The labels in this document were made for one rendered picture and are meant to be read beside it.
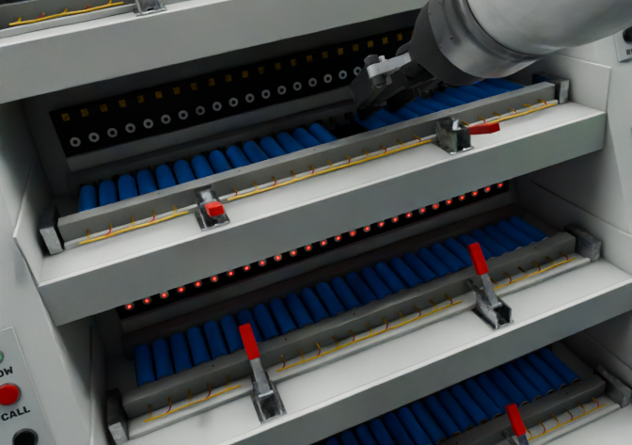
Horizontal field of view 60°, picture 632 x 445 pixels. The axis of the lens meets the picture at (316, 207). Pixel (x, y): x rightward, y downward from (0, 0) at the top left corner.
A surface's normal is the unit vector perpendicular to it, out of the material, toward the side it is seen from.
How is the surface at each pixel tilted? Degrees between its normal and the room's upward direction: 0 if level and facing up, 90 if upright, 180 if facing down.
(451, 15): 94
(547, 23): 136
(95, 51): 112
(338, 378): 21
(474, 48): 124
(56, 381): 90
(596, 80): 90
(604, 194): 90
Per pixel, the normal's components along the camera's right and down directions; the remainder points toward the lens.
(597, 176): -0.93, 0.29
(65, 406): 0.27, 0.07
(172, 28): 0.34, 0.41
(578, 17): -0.30, 0.94
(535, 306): -0.15, -0.87
